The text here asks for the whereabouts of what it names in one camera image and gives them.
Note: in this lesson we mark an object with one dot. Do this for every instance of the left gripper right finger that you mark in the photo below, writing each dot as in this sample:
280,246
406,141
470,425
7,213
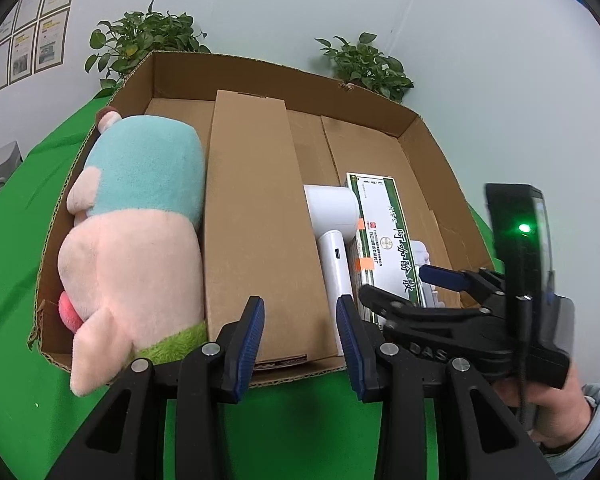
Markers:
477,436

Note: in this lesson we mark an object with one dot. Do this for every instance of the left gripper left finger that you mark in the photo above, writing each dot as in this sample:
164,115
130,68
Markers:
123,437

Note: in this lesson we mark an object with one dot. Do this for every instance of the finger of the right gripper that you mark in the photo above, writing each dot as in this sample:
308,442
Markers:
445,278
401,315

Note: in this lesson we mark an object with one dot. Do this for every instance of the white wall hook plate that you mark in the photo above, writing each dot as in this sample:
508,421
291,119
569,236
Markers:
430,296

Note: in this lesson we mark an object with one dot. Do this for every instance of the white green medicine box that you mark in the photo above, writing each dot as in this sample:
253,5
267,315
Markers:
381,253

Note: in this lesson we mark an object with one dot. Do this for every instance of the white hair dryer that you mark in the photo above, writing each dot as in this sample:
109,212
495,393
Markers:
333,211

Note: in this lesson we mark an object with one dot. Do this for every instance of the long brown cardboard box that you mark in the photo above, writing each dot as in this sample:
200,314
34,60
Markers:
258,238

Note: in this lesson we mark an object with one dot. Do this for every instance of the pink teal plush pig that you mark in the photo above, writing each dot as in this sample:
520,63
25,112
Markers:
131,265

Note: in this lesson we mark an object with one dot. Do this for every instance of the person's right hand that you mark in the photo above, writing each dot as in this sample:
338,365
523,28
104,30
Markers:
563,414

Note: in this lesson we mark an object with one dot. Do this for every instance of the grey blue right sleeve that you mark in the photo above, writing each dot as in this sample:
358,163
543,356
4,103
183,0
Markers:
577,461

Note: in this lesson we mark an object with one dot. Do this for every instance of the large open cardboard tray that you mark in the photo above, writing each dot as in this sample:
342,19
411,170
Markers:
336,129

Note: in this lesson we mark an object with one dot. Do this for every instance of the right potted green plant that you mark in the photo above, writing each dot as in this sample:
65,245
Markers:
362,64

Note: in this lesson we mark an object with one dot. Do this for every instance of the potted green plant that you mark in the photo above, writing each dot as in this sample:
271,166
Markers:
362,64
118,47

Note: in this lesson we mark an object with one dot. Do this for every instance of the left potted green plant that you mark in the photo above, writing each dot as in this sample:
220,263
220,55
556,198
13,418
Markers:
118,47

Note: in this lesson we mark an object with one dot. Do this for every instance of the framed certificates on wall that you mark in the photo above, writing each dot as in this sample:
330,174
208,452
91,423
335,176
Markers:
32,39

